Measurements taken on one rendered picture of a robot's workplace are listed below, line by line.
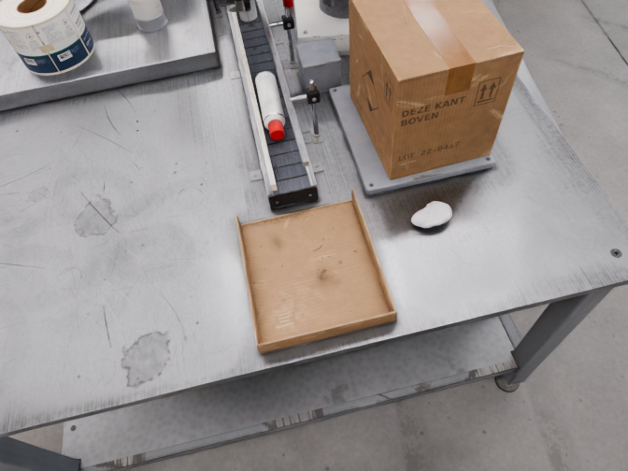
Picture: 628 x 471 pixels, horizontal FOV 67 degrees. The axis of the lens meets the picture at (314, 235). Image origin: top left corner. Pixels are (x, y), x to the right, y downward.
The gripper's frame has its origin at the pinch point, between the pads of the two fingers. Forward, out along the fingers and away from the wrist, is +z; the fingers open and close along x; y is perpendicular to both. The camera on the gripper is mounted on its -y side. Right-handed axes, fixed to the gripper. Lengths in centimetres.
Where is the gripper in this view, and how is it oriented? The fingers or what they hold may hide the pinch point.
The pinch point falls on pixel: (248, 7)
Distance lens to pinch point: 149.1
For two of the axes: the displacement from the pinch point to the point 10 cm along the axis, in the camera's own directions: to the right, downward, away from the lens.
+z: -0.4, 0.8, 10.0
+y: -9.7, 2.2, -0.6
